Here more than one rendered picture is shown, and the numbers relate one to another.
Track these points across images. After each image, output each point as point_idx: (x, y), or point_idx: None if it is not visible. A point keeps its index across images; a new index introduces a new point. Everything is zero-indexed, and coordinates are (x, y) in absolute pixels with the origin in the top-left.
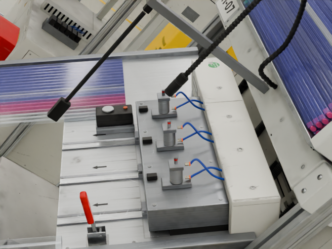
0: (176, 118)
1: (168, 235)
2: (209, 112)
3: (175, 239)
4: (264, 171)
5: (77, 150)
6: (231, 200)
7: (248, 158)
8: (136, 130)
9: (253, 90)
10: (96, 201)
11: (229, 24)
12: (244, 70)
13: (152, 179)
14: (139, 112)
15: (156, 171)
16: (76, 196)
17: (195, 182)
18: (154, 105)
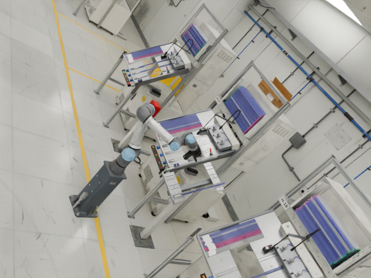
0: (216, 129)
1: (222, 151)
2: (222, 128)
3: (223, 152)
4: (236, 139)
5: (198, 138)
6: (232, 145)
7: (232, 137)
8: (207, 132)
9: (230, 123)
10: (207, 148)
11: (220, 106)
12: (229, 121)
13: (217, 143)
14: (208, 129)
15: (217, 141)
16: (203, 147)
17: (224, 142)
18: (211, 127)
